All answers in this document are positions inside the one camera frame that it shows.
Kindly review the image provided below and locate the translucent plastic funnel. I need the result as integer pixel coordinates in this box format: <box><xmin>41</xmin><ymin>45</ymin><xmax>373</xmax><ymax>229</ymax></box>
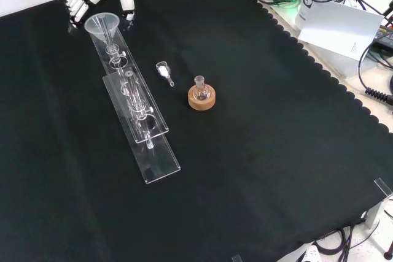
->
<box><xmin>84</xmin><ymin>12</ymin><xmax>121</xmax><ymax>47</ymax></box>

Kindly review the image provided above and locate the glass weighing funnel with powder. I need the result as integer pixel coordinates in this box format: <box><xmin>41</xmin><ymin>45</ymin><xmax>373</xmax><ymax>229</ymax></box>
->
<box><xmin>155</xmin><ymin>61</ymin><xmax>175</xmax><ymax>88</ymax></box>

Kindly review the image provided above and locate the clear acrylic funnel stand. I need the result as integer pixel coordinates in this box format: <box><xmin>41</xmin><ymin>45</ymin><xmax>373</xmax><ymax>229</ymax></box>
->
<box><xmin>88</xmin><ymin>15</ymin><xmax>182</xmax><ymax>185</ymax></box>

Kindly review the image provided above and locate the round-bottom glass flask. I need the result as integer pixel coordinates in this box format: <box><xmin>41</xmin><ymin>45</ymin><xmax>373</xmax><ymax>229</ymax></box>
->
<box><xmin>193</xmin><ymin>75</ymin><xmax>211</xmax><ymax>101</ymax></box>

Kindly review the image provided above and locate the black bench cloth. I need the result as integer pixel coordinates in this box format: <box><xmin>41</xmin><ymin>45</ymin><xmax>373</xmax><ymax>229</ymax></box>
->
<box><xmin>0</xmin><ymin>0</ymin><xmax>393</xmax><ymax>262</ymax></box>

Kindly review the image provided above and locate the pale board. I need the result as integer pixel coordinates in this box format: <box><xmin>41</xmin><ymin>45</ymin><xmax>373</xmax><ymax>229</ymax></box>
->
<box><xmin>297</xmin><ymin>0</ymin><xmax>386</xmax><ymax>62</ymax></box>

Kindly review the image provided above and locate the black electronic device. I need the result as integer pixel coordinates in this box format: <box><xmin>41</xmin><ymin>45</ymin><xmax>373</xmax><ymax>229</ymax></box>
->
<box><xmin>371</xmin><ymin>24</ymin><xmax>393</xmax><ymax>48</ymax></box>

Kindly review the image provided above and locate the white power strip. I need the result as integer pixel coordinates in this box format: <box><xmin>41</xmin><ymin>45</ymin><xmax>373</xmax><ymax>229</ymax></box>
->
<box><xmin>296</xmin><ymin>243</ymin><xmax>322</xmax><ymax>262</ymax></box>

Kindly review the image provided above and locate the cork ring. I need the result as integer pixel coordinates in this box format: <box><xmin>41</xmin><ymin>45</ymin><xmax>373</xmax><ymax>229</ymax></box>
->
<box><xmin>187</xmin><ymin>85</ymin><xmax>217</xmax><ymax>110</ymax></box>

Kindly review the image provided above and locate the black cable with coiled end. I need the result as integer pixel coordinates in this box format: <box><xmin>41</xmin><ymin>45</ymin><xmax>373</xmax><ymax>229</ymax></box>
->
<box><xmin>357</xmin><ymin>36</ymin><xmax>393</xmax><ymax>105</ymax></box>

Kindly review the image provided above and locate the black cable tangle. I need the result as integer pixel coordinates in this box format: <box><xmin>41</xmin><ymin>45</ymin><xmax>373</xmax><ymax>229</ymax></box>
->
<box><xmin>313</xmin><ymin>222</ymin><xmax>381</xmax><ymax>255</ymax></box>

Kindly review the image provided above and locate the grey metal bench bracket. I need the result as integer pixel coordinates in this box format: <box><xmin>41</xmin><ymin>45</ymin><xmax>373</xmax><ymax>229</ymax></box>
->
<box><xmin>365</xmin><ymin>196</ymin><xmax>391</xmax><ymax>229</ymax></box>

